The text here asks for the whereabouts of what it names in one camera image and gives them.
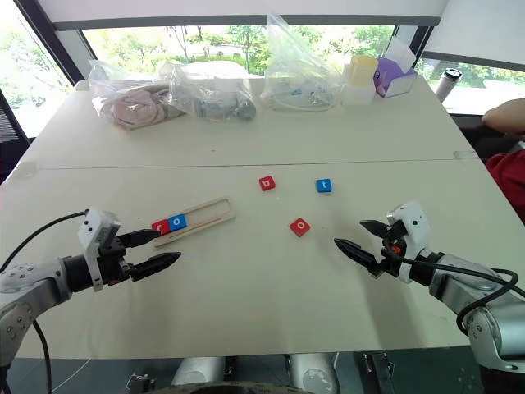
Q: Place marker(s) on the plastic bag with grey items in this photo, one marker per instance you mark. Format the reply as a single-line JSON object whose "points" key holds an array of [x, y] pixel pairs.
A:
{"points": [[213, 98]]}

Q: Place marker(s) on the wooden tile rack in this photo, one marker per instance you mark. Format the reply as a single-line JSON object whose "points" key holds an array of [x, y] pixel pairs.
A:
{"points": [[227, 214]]}

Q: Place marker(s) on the purple tissue box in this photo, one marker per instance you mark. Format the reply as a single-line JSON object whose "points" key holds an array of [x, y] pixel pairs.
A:
{"points": [[393, 78]]}

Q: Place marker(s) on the black metal bracket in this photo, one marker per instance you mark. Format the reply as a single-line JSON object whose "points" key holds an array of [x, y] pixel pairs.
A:
{"points": [[379, 373]]}

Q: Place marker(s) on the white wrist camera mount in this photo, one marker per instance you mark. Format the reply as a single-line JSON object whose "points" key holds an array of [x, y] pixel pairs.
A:
{"points": [[92, 230], [414, 223]]}

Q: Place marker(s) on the blue letter tile t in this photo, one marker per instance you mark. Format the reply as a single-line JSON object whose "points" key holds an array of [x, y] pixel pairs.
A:
{"points": [[324, 186]]}

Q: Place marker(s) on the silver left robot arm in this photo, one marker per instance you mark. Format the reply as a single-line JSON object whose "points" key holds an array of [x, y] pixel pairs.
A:
{"points": [[28, 283]]}

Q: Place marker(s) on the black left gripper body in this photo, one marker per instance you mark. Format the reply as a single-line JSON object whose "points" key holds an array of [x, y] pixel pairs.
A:
{"points": [[112, 262]]}

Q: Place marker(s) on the blue letter tile o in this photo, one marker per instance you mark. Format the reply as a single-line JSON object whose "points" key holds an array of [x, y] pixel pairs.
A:
{"points": [[177, 223]]}

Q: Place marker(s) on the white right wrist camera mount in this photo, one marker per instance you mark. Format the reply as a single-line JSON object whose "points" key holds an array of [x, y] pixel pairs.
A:
{"points": [[414, 223]]}

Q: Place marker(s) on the plastic bag with pink items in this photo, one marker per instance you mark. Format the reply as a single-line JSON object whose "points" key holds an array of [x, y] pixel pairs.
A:
{"points": [[131, 104]]}

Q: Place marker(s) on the red letter tile r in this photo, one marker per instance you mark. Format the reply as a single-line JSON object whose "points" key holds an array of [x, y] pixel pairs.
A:
{"points": [[161, 227]]}

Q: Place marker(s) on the white plastic container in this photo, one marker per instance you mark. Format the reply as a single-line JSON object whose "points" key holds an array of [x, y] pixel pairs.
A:
{"points": [[359, 94]]}

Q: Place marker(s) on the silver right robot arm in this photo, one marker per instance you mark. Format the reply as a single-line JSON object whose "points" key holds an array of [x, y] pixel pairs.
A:
{"points": [[471, 291]]}

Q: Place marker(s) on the yellow plastic cup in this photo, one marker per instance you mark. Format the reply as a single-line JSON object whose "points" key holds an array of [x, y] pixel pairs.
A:
{"points": [[363, 70]]}

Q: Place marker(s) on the white bottle with black lid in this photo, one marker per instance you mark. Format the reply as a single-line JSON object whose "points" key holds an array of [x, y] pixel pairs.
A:
{"points": [[447, 84]]}

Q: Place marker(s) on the tall clear plastic bag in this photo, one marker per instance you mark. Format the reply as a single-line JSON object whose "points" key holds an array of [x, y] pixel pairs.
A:
{"points": [[295, 78]]}

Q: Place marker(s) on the red letter tile b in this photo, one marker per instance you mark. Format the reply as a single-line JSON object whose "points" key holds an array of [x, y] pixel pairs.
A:
{"points": [[267, 184]]}

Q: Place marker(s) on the black mesh chair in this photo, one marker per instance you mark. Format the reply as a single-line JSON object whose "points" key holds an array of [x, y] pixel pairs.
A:
{"points": [[10, 131]]}

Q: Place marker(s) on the silver rounded robot leg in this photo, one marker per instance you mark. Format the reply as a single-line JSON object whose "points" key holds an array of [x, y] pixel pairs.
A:
{"points": [[199, 369], [313, 371]]}

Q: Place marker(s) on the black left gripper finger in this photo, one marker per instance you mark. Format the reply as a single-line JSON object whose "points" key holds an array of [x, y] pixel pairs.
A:
{"points": [[139, 238], [156, 263]]}

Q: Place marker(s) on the clear tape piece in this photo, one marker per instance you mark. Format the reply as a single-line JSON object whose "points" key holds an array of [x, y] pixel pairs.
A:
{"points": [[27, 169], [465, 154]]}

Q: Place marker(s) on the red letter tile o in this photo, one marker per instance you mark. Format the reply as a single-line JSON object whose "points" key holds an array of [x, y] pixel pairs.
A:
{"points": [[300, 227]]}

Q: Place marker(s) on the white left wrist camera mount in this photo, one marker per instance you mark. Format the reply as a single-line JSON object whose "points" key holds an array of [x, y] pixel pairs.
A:
{"points": [[92, 230]]}

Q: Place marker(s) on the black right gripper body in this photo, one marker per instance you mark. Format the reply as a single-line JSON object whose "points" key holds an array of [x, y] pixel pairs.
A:
{"points": [[391, 250]]}

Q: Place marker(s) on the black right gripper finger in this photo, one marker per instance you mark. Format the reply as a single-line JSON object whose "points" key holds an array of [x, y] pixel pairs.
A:
{"points": [[357, 251], [375, 227]]}

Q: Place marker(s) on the person's bare forearm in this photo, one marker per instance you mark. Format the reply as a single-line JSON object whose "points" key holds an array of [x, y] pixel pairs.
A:
{"points": [[506, 117]]}

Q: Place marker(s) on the person's red clothing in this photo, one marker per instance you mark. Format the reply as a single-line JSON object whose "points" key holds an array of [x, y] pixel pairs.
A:
{"points": [[510, 180]]}

